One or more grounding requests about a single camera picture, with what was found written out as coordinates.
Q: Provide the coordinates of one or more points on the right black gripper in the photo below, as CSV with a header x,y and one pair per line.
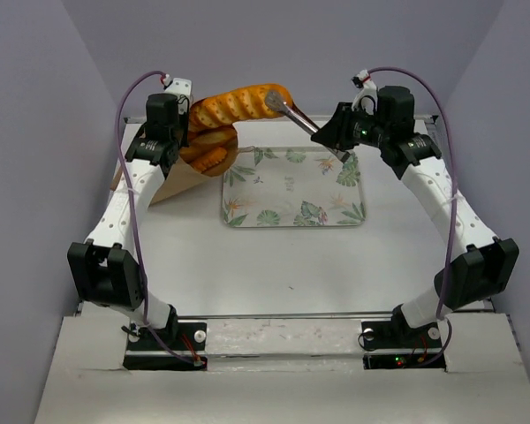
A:
x,y
335,131

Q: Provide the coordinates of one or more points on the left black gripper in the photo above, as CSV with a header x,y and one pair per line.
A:
x,y
184,120

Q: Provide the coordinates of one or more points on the brown paper bag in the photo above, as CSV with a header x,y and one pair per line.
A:
x,y
183,177

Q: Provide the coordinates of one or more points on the long seeded fake baguette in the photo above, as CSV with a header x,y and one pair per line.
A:
x,y
240,104

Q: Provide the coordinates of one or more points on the metal kitchen tongs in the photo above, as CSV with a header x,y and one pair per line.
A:
x,y
275,101

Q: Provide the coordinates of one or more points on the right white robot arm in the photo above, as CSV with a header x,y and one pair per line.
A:
x,y
479,263

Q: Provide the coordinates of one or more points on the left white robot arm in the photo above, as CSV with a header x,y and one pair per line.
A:
x,y
107,267

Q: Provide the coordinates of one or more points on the pale crusty fake bread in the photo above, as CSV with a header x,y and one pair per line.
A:
x,y
213,138

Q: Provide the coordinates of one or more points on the ridged orange fake bread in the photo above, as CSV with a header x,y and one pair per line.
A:
x,y
209,160

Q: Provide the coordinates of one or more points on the floral leaf print tray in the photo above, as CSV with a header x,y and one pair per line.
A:
x,y
292,187

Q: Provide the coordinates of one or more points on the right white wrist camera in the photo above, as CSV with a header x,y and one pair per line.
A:
x,y
366,98

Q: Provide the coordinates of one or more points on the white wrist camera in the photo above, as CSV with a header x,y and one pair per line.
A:
x,y
181,88
366,98

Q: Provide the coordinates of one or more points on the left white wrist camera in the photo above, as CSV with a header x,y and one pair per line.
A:
x,y
181,88

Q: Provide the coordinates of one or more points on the aluminium front rail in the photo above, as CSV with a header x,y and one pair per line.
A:
x,y
89,310

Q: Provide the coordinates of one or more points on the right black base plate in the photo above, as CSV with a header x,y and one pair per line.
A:
x,y
383,350

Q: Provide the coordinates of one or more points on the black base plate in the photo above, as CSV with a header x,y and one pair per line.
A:
x,y
383,350
184,352

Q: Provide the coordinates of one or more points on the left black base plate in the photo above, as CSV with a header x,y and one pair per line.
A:
x,y
184,352

